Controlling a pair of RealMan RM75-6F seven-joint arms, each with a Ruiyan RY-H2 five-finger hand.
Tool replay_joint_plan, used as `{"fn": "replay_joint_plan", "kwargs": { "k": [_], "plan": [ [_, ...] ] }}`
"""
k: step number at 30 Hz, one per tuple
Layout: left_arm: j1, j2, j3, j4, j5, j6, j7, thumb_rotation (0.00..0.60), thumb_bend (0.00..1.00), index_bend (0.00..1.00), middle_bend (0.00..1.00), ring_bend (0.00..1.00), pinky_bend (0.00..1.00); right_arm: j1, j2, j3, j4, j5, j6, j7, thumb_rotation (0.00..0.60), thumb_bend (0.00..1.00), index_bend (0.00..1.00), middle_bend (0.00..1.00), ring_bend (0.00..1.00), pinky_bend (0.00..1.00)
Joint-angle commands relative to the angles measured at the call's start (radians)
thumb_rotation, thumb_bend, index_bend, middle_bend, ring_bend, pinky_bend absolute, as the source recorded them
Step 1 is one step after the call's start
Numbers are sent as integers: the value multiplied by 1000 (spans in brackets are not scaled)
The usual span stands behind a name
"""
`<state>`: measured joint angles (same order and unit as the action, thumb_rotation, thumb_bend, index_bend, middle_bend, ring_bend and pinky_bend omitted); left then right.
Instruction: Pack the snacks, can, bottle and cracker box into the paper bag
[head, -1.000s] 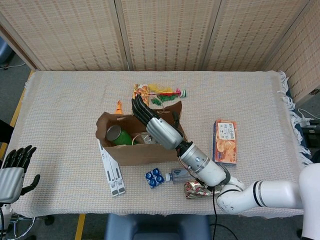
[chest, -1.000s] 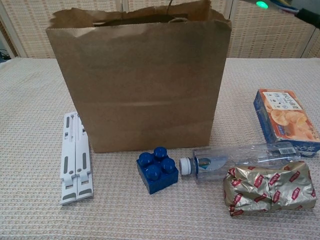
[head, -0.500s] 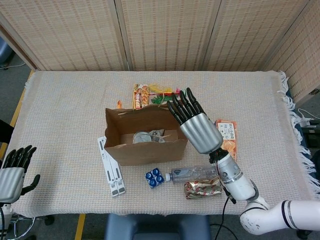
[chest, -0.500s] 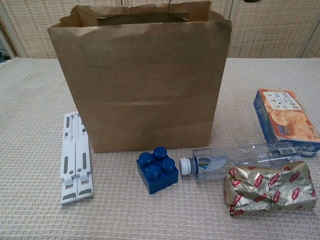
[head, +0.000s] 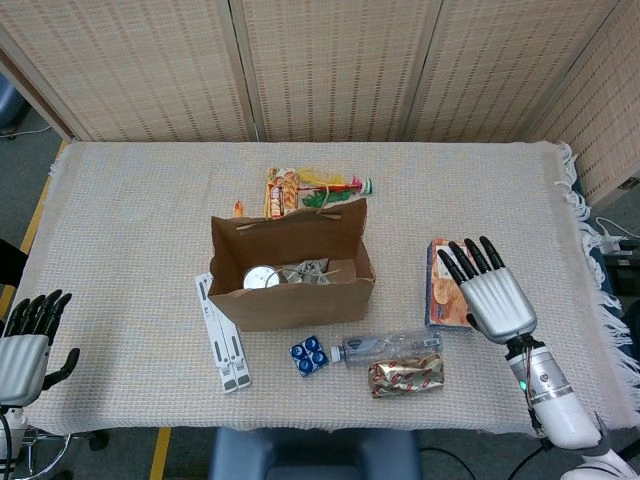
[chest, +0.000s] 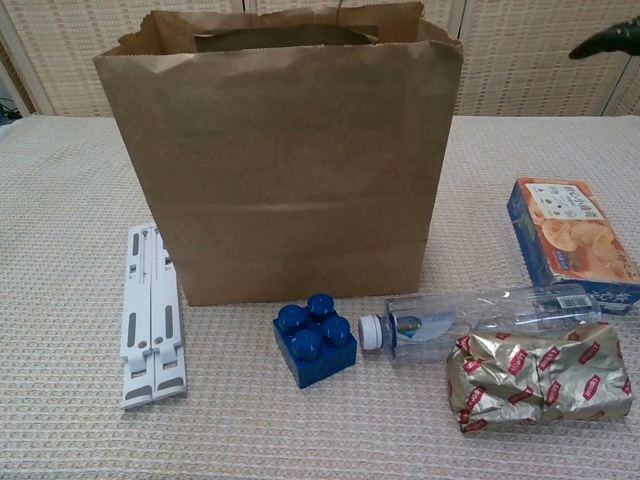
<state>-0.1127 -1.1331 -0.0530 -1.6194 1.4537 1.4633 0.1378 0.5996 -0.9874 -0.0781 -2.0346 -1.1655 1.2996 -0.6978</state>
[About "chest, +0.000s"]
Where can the beige woven tablecloth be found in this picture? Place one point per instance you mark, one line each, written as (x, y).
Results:
(75, 250)

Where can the blue toy building block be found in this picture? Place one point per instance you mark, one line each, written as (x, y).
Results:
(315, 350)

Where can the gold red foil packet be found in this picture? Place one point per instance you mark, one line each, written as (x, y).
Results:
(540, 380)

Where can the brown paper bag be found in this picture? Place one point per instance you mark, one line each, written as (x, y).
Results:
(280, 175)

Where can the clear plastic bottle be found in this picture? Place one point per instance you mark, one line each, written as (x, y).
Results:
(500, 312)

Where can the orange blue cracker box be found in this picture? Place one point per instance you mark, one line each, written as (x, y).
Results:
(570, 235)

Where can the white folding laptop stand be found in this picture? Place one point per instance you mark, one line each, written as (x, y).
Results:
(150, 325)

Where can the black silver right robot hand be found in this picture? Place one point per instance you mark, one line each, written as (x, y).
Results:
(615, 37)

